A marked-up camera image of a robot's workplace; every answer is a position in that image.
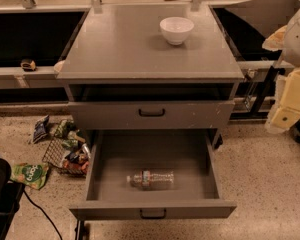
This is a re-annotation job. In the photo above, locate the clear plastic water bottle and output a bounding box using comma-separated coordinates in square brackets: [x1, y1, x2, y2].
[126, 170, 174, 190]

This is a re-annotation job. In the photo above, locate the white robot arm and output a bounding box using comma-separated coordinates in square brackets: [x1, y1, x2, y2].
[262, 9, 300, 134]

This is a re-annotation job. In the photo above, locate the grey drawer cabinet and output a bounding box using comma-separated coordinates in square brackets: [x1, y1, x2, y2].
[58, 4, 243, 144]

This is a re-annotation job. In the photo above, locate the closed grey top drawer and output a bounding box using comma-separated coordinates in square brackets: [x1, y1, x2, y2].
[68, 101, 234, 130]

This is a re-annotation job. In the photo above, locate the open grey middle drawer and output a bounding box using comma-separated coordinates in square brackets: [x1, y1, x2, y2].
[70, 130, 236, 221]

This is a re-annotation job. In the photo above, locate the white ceramic bowl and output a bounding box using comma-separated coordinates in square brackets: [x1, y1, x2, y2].
[159, 17, 194, 45]

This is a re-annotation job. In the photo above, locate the green snack packet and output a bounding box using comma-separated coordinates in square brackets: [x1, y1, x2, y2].
[54, 119, 76, 138]

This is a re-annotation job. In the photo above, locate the red snack packet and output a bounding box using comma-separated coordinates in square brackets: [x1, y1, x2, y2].
[62, 160, 89, 175]

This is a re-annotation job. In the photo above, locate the dark blue snack bag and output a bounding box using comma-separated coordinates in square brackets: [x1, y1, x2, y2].
[32, 115, 50, 143]

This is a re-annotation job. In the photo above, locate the black tray stand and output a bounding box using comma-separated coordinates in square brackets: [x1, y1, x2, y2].
[215, 0, 300, 119]

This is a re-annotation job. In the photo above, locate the green snack bag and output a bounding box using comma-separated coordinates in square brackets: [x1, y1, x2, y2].
[11, 163, 49, 190]

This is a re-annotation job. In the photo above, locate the black wire basket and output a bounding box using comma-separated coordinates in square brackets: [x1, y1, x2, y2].
[42, 137, 84, 176]

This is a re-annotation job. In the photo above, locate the black cable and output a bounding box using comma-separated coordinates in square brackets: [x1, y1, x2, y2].
[22, 189, 64, 240]

